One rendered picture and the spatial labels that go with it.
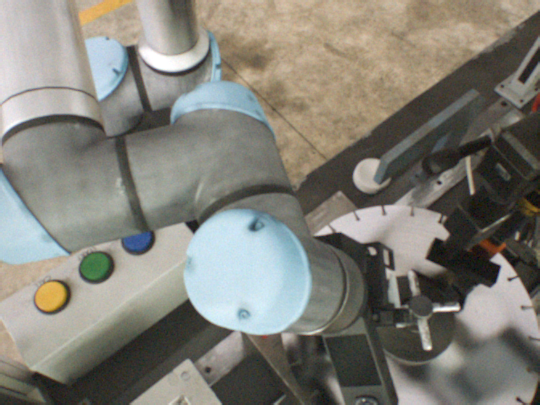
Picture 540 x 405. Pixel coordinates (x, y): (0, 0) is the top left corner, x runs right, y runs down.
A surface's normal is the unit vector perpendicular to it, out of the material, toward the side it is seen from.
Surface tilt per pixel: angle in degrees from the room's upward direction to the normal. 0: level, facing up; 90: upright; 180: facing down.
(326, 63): 0
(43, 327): 0
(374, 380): 52
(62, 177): 10
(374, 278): 32
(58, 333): 0
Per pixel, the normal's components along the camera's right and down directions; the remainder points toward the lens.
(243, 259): -0.48, -0.25
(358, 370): -0.38, 0.30
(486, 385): 0.02, -0.48
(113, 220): 0.29, 0.59
